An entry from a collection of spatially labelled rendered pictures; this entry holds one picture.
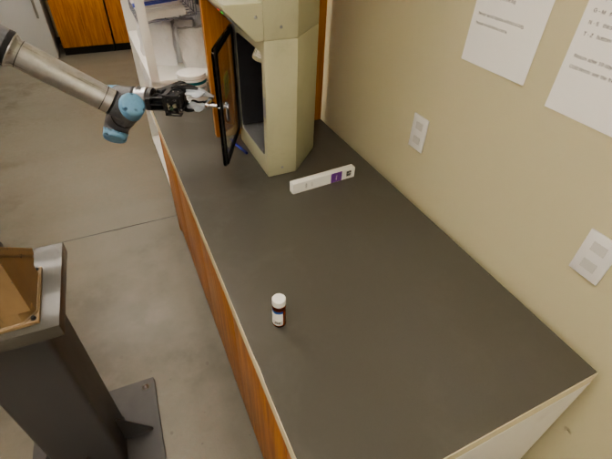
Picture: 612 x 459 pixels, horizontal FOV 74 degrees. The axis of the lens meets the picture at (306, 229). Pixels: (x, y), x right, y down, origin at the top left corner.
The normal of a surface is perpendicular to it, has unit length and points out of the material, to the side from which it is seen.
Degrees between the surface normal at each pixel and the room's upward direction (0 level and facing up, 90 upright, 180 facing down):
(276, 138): 90
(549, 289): 90
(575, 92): 90
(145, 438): 0
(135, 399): 0
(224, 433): 0
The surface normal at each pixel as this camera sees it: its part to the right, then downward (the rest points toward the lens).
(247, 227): 0.03, -0.76
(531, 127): -0.91, 0.25
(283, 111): 0.42, 0.59
